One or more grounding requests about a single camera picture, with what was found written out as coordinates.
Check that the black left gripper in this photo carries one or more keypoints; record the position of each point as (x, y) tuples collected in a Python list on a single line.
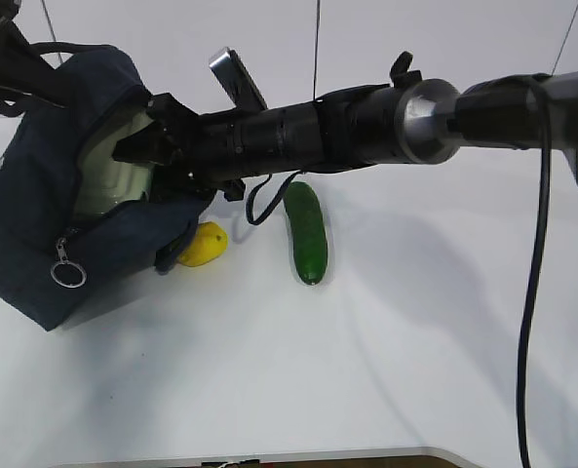
[(26, 72)]

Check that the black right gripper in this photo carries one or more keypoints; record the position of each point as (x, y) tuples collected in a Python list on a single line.
[(168, 143)]

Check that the glass container green lid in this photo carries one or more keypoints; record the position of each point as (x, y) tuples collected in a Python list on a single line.
[(107, 183)]

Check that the yellow lemon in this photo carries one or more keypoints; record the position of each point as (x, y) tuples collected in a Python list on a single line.
[(209, 243)]

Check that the dark navy lunch bag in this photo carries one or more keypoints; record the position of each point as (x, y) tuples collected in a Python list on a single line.
[(49, 263)]

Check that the green cucumber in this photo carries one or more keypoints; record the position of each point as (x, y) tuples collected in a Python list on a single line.
[(307, 232)]

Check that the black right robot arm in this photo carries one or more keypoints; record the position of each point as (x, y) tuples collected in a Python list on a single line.
[(407, 120)]

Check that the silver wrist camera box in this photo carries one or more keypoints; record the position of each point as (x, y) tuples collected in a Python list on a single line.
[(234, 78)]

